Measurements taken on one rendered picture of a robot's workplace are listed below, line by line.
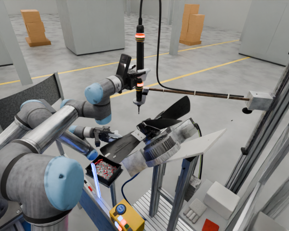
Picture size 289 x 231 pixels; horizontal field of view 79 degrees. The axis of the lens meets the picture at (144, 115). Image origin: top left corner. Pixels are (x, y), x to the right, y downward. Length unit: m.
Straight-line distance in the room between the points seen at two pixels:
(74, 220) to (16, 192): 1.78
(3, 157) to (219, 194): 1.11
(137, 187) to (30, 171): 1.93
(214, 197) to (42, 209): 0.98
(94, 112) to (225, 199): 0.92
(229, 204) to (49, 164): 1.04
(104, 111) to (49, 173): 0.39
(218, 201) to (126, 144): 0.65
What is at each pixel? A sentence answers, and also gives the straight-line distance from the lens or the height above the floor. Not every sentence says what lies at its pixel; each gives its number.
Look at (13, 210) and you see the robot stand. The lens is 1.22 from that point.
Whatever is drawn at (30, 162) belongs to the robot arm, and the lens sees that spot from 0.50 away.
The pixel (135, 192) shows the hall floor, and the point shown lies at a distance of 2.30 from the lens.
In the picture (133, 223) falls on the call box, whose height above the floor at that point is 1.07.
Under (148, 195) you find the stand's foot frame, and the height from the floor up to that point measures 0.08.
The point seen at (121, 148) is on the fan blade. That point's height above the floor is 1.18.
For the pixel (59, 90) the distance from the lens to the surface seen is 3.04.
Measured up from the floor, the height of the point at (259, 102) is 1.55.
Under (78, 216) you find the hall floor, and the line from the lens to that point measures 2.26.
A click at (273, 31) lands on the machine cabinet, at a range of 8.00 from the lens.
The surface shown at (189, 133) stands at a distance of 1.33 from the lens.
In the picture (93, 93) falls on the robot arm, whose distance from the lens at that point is 0.70.
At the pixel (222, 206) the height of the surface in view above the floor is 0.96.
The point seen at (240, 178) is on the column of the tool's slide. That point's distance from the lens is 1.42.
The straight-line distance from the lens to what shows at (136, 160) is 1.25.
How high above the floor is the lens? 1.98
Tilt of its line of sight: 35 degrees down
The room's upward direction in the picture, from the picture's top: 2 degrees clockwise
